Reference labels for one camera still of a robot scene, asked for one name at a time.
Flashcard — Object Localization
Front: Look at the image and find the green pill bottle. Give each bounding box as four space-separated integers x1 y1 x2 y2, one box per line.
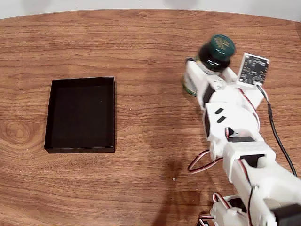
181 34 236 97

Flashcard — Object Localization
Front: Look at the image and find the black shallow box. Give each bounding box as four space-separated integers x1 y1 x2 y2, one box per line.
44 76 118 154

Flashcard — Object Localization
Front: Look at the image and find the black camera circuit board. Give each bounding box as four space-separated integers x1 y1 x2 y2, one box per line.
238 52 270 88

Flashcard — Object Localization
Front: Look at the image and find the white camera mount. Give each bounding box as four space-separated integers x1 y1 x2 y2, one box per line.
235 81 265 110

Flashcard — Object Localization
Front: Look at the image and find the red white black servo cable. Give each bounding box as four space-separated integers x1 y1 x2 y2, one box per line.
237 87 261 129
187 150 224 175

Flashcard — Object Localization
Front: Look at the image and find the black camera cable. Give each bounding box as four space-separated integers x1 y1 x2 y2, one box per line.
255 84 299 178

